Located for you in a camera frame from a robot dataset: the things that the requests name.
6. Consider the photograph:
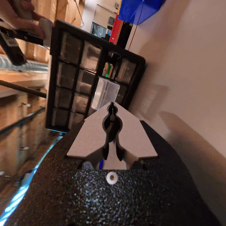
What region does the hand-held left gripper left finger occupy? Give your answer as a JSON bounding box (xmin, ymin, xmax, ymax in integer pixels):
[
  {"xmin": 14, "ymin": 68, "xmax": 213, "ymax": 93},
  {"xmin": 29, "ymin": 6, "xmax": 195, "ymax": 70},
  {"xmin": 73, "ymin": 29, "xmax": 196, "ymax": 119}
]
[{"xmin": 66, "ymin": 102, "xmax": 113, "ymax": 169}]

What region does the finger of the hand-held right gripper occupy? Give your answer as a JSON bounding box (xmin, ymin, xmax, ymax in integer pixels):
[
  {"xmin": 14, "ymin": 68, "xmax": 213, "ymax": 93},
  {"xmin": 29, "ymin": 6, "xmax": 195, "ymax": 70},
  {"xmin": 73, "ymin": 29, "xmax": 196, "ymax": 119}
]
[{"xmin": 39, "ymin": 18, "xmax": 54, "ymax": 47}]

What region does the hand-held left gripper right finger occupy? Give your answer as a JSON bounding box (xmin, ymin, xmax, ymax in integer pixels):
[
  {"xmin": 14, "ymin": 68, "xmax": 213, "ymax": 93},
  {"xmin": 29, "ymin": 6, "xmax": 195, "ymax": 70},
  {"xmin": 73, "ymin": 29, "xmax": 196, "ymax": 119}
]
[{"xmin": 112, "ymin": 102, "xmax": 158, "ymax": 170}]

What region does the clear plastic drawer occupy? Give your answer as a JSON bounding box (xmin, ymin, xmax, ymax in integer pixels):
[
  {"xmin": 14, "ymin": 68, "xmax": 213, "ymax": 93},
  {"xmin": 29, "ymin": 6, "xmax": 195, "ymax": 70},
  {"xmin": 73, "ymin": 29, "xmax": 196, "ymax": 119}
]
[{"xmin": 91, "ymin": 76, "xmax": 120, "ymax": 110}]

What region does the black drawer organizer cabinet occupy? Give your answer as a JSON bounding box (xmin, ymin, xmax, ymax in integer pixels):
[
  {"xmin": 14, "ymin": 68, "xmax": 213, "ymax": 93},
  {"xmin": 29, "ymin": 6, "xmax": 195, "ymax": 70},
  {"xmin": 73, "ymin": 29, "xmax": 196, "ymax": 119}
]
[{"xmin": 45, "ymin": 19, "xmax": 146, "ymax": 133}]

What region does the person's right hand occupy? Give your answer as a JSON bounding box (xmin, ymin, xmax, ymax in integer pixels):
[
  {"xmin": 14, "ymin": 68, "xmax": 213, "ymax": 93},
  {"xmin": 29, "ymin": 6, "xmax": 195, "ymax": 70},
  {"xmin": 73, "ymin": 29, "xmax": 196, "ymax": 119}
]
[{"xmin": 0, "ymin": 0, "xmax": 45, "ymax": 39}]

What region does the array of translucent drawers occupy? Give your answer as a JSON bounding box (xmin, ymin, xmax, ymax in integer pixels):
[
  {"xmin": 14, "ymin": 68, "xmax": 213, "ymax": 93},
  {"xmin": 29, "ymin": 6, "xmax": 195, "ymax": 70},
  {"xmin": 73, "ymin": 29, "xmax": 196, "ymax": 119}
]
[{"xmin": 52, "ymin": 32, "xmax": 137, "ymax": 129}]

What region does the black metal pole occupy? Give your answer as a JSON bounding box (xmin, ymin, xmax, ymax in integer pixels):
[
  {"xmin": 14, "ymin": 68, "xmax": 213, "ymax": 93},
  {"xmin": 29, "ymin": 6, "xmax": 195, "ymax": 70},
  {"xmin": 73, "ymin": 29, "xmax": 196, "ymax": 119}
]
[{"xmin": 0, "ymin": 79, "xmax": 47, "ymax": 98}]

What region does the red yellow board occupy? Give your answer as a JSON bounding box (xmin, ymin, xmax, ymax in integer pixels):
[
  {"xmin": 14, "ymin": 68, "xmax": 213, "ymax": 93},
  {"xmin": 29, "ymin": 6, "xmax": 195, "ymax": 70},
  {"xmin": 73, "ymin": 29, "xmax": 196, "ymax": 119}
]
[{"xmin": 109, "ymin": 0, "xmax": 124, "ymax": 43}]

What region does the green box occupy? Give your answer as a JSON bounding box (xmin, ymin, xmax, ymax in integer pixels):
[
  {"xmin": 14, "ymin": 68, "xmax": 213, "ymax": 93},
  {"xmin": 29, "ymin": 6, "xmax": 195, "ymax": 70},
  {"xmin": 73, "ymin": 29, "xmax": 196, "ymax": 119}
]
[{"xmin": 106, "ymin": 63, "xmax": 114, "ymax": 78}]

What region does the glass window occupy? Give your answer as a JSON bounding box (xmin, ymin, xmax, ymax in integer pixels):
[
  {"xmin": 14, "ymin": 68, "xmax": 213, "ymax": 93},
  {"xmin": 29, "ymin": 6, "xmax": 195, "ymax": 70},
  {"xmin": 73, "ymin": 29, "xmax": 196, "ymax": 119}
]
[{"xmin": 0, "ymin": 106, "xmax": 68, "ymax": 226}]

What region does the blue plastic storage bin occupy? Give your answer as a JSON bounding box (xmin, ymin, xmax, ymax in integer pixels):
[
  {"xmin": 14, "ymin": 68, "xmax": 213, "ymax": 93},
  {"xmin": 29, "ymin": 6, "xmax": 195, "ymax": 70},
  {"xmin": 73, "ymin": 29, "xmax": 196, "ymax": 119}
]
[{"xmin": 117, "ymin": 0, "xmax": 166, "ymax": 25}]

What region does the silver ventilation duct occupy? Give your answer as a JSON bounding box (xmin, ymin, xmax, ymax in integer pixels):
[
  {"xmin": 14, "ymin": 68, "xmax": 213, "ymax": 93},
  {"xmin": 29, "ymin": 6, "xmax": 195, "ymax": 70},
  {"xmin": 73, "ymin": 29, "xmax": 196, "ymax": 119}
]
[{"xmin": 0, "ymin": 54, "xmax": 49, "ymax": 71}]

